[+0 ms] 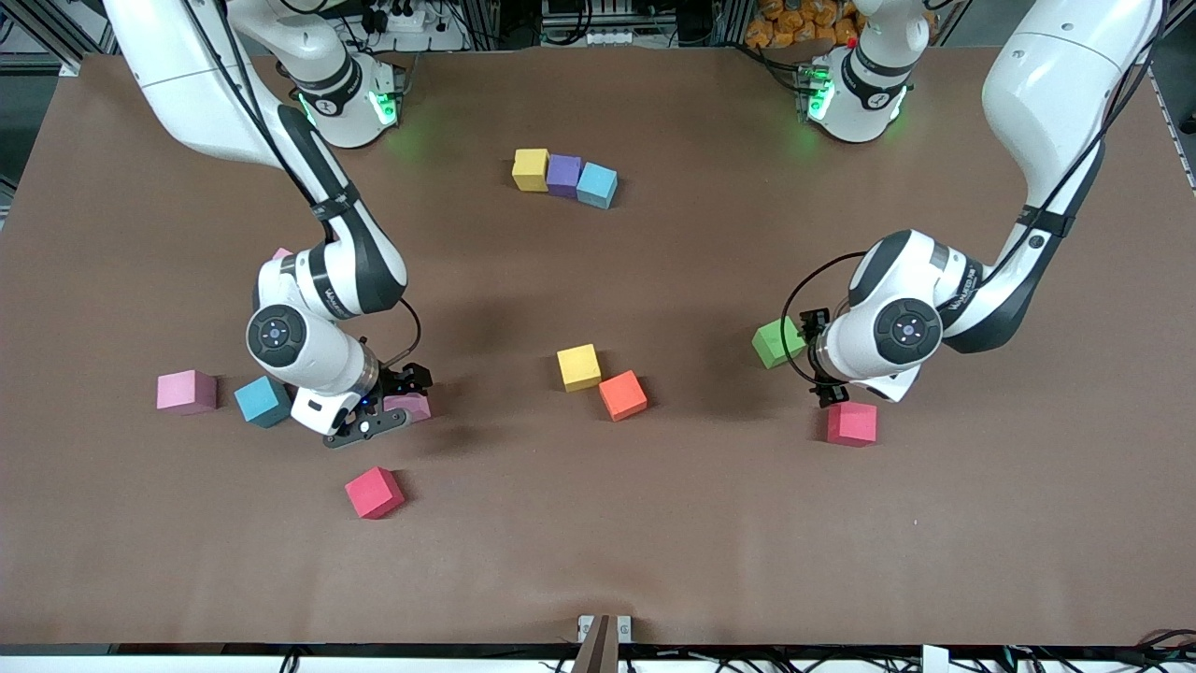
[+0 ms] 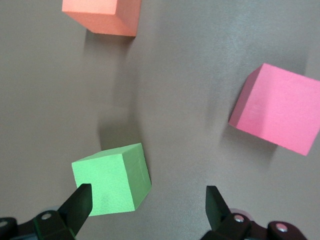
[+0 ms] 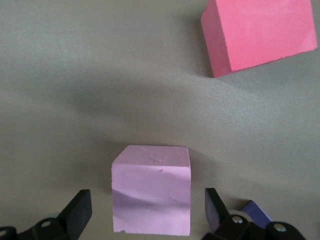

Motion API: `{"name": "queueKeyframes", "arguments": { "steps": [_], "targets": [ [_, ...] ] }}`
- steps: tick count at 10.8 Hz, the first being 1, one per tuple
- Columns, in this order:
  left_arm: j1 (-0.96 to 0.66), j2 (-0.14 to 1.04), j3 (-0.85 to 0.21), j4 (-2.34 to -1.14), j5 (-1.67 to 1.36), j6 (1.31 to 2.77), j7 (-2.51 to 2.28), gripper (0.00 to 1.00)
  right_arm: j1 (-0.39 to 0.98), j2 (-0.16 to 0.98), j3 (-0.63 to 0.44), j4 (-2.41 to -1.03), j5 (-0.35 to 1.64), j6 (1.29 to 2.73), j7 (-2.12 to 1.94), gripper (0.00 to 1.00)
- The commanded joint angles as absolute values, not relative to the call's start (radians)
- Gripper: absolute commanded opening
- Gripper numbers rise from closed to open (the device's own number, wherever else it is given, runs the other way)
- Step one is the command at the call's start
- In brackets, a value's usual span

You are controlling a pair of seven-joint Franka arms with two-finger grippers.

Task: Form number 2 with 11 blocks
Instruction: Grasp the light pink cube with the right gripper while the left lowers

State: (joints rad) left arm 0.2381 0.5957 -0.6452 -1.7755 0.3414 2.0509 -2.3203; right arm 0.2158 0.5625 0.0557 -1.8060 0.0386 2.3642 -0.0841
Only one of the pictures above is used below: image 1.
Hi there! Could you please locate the green foam cube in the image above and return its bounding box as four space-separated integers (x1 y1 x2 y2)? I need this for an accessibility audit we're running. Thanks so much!
751 316 807 369

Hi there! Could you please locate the yellow foam cube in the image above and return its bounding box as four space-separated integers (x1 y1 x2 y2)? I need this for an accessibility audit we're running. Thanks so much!
557 343 604 393
512 148 550 193

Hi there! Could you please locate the purple foam cube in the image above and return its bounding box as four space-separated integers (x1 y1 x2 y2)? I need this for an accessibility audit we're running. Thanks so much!
547 154 585 198

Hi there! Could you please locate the cyan foam cube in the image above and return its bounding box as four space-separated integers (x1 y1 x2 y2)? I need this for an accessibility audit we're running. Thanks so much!
576 162 619 209
234 376 293 429

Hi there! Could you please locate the red foam cube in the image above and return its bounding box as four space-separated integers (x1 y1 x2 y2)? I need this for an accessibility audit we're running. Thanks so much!
827 401 879 449
345 466 406 521

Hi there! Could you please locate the orange foam cube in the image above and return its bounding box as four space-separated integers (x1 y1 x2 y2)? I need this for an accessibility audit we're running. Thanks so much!
598 369 649 422

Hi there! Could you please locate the brown paper table cover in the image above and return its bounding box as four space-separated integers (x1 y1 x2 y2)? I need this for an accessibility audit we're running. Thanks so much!
0 47 1196 651

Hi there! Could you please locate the pile of orange packets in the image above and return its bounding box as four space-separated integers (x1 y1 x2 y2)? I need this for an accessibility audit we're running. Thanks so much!
743 0 865 50

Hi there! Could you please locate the white power strip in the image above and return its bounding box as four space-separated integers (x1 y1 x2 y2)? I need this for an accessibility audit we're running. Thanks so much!
369 5 468 53

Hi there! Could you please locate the grey electronics box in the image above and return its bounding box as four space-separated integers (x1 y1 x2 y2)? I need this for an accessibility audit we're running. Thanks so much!
540 0 648 48

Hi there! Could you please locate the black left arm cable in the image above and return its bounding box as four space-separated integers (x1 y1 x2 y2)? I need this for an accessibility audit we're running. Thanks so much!
779 0 1169 386

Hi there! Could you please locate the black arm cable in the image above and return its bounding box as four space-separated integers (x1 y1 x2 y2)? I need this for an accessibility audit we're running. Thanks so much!
187 0 423 370
779 0 1169 386

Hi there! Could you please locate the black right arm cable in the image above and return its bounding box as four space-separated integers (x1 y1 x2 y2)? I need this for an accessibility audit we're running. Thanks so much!
187 0 423 370

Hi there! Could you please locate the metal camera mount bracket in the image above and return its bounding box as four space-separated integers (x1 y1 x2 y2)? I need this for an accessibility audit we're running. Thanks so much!
572 614 633 673

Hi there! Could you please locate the aluminium frame rail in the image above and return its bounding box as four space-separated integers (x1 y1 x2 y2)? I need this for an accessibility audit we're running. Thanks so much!
0 0 106 78

